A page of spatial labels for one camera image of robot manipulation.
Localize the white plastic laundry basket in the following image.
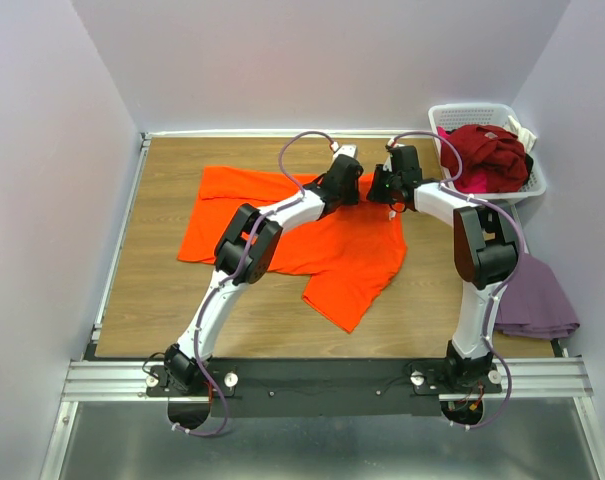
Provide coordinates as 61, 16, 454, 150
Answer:
428, 102, 547, 204

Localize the orange t shirt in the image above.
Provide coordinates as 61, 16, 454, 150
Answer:
177, 166, 407, 333

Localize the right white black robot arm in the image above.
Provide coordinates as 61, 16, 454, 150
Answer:
367, 146, 521, 396

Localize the folded purple t shirt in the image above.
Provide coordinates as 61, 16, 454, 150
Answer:
494, 253, 580, 340

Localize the white garment in basket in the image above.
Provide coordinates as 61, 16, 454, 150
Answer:
505, 115, 537, 154

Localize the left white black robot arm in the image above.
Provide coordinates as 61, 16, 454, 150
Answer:
163, 144, 363, 395

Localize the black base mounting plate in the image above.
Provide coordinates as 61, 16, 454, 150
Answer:
146, 357, 502, 423

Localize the dark red shirt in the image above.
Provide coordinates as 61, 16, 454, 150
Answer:
438, 124, 533, 194

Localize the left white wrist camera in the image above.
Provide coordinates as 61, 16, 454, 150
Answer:
330, 142, 358, 159

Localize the pink garment in basket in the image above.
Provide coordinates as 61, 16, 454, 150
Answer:
435, 125, 489, 195

